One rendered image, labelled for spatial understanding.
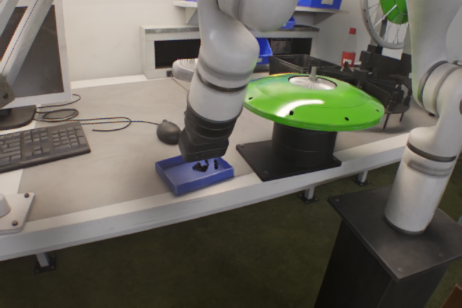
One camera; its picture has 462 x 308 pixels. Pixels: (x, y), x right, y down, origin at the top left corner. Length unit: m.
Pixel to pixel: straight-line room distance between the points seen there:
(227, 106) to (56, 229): 0.35
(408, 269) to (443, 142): 0.23
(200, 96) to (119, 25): 1.04
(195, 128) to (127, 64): 1.03
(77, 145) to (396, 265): 0.70
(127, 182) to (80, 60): 0.88
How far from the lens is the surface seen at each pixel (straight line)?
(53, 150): 0.76
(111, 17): 1.39
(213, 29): 0.34
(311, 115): 0.54
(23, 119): 0.99
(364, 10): 1.21
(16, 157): 0.76
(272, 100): 0.57
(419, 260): 0.65
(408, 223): 0.67
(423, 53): 0.57
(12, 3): 0.53
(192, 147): 0.46
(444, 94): 0.56
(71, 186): 0.64
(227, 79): 0.35
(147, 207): 0.55
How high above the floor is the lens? 1.26
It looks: 25 degrees down
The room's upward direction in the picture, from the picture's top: 3 degrees clockwise
